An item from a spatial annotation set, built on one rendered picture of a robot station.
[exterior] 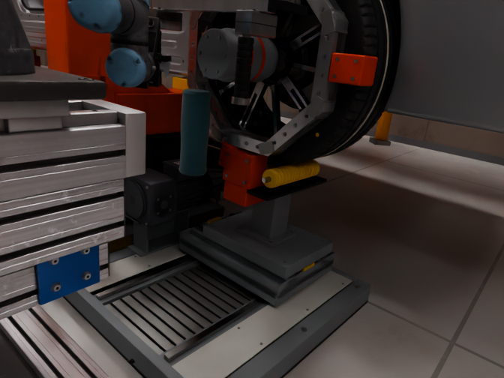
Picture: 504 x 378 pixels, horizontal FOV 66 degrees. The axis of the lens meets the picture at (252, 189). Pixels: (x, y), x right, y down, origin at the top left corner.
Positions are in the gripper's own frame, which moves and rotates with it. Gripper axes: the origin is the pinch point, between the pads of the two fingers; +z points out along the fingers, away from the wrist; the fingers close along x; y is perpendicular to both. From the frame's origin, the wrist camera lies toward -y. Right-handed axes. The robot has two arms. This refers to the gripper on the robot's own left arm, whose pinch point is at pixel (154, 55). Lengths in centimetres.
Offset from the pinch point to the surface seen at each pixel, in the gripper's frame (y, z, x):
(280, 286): 66, -10, 43
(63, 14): -8.5, 16.2, -30.2
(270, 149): 22.6, -6.2, 34.8
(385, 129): 64, 320, 208
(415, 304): 83, 8, 101
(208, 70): 2.1, -7.1, 15.6
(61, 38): -1.5, 17.9, -31.9
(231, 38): -6.3, -9.8, 20.9
